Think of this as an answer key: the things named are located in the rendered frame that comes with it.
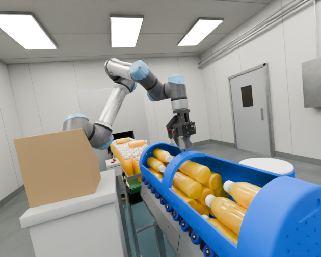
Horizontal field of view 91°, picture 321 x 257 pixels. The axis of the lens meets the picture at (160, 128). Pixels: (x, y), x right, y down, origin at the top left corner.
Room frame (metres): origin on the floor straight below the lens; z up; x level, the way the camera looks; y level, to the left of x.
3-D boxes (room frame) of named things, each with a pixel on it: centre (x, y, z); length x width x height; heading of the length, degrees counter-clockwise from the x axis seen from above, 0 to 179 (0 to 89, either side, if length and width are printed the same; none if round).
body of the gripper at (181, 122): (0.72, -0.11, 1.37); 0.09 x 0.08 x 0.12; 22
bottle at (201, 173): (0.70, -0.11, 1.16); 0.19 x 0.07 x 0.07; 22
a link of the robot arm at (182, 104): (0.72, -0.11, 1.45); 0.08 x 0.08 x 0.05
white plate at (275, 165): (0.91, -0.58, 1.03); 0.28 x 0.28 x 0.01
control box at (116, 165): (1.28, 0.44, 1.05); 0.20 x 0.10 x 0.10; 22
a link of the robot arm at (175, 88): (0.73, -0.10, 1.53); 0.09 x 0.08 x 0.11; 54
